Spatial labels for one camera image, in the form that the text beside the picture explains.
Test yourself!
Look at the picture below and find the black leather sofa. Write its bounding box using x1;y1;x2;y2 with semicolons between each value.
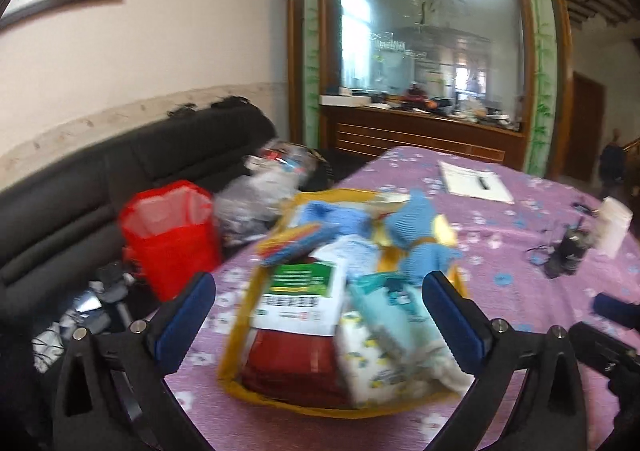
0;98;361;367

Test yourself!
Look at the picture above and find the green white medicine sachet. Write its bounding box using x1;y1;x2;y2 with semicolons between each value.
252;256;348;337

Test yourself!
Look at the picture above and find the yellow storage basket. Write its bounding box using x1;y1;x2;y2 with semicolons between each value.
217;188;473;419

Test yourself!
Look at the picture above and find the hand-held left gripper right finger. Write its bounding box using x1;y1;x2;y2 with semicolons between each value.
422;271;588;451

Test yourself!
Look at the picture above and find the red blue striped cloth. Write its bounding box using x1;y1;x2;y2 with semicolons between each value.
257;223;341;264

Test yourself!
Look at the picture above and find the black cable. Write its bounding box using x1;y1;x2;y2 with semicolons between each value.
525;201;596;267

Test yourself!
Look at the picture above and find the red plastic bag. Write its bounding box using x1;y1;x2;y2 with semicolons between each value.
119;181;222;302

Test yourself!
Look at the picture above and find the red packet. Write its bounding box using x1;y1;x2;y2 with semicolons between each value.
240;328;351;407

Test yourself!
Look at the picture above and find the clear plastic bag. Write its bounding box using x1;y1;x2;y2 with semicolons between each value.
215;141;321;247

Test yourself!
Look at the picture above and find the black can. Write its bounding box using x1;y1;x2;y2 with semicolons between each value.
545;226;588;279

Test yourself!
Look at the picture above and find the purple floral tablecloth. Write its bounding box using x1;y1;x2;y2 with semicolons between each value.
145;146;640;451

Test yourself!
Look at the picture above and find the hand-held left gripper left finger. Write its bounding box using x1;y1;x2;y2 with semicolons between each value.
52;272;217;451

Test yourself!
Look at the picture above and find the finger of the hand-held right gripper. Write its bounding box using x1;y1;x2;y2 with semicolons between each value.
570;321;640;382
592;293;640;330

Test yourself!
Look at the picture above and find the patterned tissue pack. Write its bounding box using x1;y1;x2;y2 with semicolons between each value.
335;311;441;407

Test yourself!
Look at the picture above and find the white plastic jar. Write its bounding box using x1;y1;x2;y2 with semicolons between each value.
595;197;633;258

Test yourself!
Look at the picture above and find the blue knitted toy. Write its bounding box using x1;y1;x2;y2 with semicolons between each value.
382;190;463;287

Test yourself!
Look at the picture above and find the crumpled silver foil bag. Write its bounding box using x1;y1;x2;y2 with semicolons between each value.
31;281;113;373

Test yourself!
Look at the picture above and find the wood framed glass partition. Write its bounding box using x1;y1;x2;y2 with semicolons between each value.
287;0;573;176

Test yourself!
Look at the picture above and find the brown wooden door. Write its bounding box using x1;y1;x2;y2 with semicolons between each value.
565;71;606;182

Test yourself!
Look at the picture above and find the wooden counter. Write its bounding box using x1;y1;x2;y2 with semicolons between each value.
320;93;526;166

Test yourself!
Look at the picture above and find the teal wipes packet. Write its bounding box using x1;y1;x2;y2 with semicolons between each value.
347;273;441;357

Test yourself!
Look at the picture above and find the white paper sheet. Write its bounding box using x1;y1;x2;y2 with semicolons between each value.
439;161;515;204

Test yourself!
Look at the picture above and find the white fluffy cloth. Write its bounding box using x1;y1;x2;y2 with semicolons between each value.
420;341;473;394

